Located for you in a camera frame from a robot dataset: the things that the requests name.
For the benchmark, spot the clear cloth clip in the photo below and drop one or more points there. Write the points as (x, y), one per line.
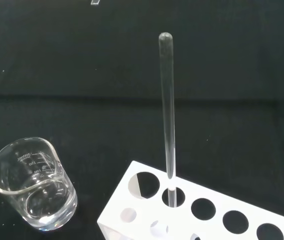
(95, 2)

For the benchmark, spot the clear glass beaker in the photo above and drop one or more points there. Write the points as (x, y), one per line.
(32, 200)

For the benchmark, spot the black bench cloth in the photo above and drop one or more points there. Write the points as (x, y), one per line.
(57, 75)

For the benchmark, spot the white test tube rack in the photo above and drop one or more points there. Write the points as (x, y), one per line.
(181, 222)

